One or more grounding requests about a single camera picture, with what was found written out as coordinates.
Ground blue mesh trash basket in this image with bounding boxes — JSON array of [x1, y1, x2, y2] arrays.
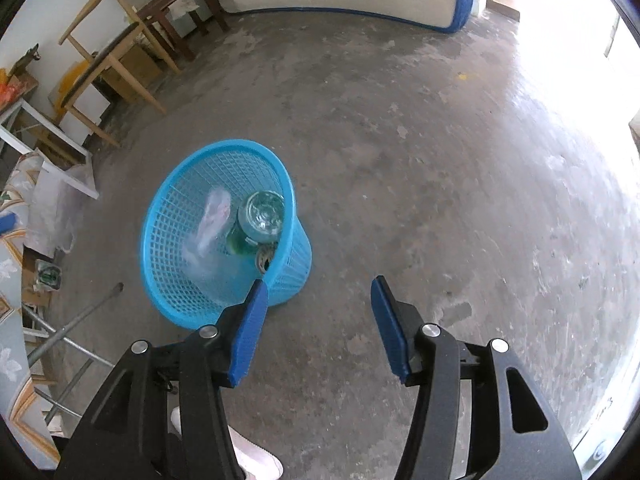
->
[[140, 139, 312, 330]]

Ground green labelled plastic bottle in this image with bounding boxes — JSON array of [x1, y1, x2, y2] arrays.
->
[[227, 191, 285, 256]]

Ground white sneaker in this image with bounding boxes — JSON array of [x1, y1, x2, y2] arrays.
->
[[170, 404, 284, 479]]

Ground fruit pattern tablecloth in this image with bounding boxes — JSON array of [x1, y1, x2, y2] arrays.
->
[[0, 153, 60, 470]]

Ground white plastic sacks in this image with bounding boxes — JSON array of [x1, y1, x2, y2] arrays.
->
[[25, 164, 98, 258]]

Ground white side table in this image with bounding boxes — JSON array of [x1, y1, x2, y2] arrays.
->
[[1, 98, 100, 200]]

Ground orange plastic bag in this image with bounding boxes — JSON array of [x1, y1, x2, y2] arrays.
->
[[0, 68, 21, 108]]

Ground right wooden chair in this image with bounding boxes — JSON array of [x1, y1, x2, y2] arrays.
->
[[58, 0, 181, 148]]

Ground dark wooden stool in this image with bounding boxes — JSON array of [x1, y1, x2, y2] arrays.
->
[[137, 0, 229, 61]]

